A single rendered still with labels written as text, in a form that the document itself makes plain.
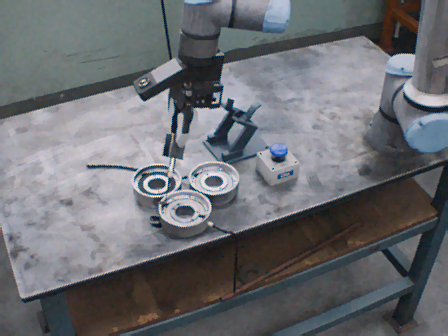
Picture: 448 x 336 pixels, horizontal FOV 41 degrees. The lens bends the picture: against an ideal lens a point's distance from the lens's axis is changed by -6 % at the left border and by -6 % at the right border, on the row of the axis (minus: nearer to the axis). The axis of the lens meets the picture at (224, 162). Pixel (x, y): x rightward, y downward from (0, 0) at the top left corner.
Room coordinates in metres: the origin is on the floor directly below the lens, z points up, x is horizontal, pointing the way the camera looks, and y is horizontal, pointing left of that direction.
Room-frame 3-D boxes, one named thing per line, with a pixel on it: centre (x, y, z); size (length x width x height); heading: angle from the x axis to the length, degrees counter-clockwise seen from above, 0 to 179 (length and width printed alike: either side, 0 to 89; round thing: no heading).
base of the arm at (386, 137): (1.21, -0.42, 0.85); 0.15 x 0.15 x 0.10
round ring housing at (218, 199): (1.01, 0.02, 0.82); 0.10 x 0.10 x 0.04
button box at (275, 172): (1.07, -0.12, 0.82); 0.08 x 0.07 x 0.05; 116
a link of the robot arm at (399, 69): (1.21, -0.42, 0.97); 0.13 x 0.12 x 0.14; 4
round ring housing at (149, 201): (0.99, 0.14, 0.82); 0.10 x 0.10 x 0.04
